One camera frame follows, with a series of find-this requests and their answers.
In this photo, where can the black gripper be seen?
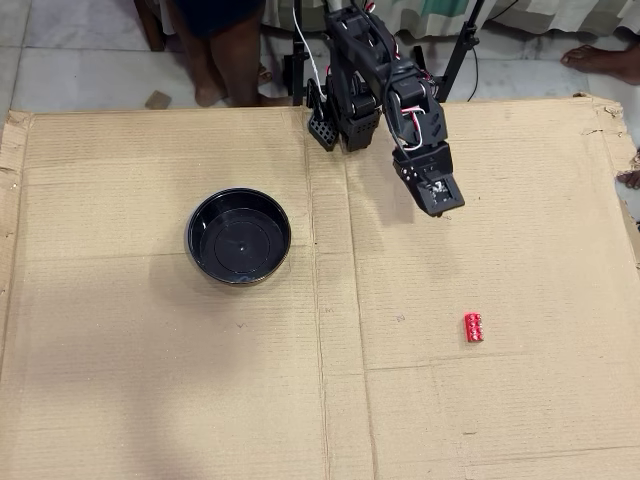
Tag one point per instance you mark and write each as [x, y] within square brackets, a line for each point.
[411, 181]

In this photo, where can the red lego block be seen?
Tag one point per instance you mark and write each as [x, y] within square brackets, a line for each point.
[475, 327]

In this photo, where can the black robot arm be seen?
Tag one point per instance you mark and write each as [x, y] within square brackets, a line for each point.
[360, 50]

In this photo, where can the black table clamp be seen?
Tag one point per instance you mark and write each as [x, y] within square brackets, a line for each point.
[322, 130]

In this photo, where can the black tripod stand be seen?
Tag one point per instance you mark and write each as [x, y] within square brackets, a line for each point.
[462, 40]

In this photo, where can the bare person foot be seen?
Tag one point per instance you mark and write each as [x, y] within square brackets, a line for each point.
[605, 62]
[631, 177]

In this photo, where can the black round plastic bowl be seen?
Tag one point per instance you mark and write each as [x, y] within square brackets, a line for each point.
[240, 240]

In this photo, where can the black upright stand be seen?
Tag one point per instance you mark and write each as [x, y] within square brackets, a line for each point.
[296, 60]

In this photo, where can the striped bed sheet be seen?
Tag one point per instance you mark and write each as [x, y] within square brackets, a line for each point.
[550, 12]

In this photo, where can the bare person leg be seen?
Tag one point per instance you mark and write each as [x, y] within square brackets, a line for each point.
[242, 65]
[197, 65]

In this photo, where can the small brown cardboard scrap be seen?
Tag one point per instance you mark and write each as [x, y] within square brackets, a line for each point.
[158, 100]

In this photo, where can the large flat cardboard sheet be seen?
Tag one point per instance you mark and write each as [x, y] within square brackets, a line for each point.
[150, 375]

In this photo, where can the brown wooden furniture leg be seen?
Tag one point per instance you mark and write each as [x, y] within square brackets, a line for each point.
[150, 25]

